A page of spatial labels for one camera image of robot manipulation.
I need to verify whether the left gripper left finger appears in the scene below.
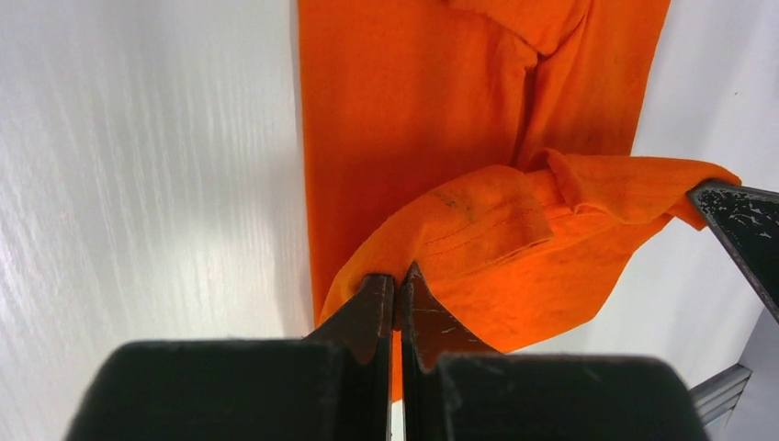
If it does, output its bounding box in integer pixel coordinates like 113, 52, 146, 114
67, 275, 395, 440

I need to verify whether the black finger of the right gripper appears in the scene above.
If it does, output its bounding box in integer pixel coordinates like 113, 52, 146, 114
687, 180, 778, 319

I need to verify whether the orange t shirt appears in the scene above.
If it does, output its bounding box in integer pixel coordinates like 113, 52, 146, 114
297, 0, 742, 403

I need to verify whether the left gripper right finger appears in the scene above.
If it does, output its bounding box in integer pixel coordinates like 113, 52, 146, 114
400, 265, 706, 440

